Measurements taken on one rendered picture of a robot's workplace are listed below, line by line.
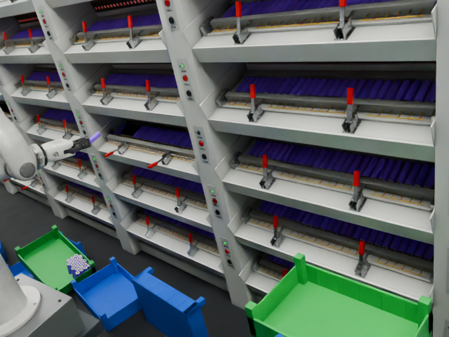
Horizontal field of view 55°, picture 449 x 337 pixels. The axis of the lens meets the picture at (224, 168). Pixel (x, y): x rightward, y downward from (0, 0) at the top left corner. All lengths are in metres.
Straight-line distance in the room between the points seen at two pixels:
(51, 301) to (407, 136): 0.99
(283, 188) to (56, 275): 1.22
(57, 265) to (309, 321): 1.37
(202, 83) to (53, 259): 1.23
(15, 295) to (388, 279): 0.95
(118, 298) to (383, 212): 1.17
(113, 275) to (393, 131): 1.40
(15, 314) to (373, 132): 1.00
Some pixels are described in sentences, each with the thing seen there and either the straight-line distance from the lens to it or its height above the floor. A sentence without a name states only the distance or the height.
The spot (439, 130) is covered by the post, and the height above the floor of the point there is 0.77.
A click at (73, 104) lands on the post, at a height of 0.73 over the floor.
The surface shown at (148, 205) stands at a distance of 1.71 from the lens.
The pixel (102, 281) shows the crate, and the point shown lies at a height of 0.00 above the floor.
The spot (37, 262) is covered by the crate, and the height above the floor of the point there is 0.09.
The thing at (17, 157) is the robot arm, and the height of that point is 0.73.
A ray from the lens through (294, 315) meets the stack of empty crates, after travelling 1.00.
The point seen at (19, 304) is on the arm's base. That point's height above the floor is 0.42.
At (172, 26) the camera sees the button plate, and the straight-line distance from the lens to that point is 1.20.
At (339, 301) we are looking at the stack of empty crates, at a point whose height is 0.40.
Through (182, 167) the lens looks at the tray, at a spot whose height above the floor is 0.54.
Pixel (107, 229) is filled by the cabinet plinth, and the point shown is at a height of 0.04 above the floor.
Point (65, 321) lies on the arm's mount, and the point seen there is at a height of 0.34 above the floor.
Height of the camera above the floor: 1.11
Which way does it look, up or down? 25 degrees down
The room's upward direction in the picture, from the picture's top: 12 degrees counter-clockwise
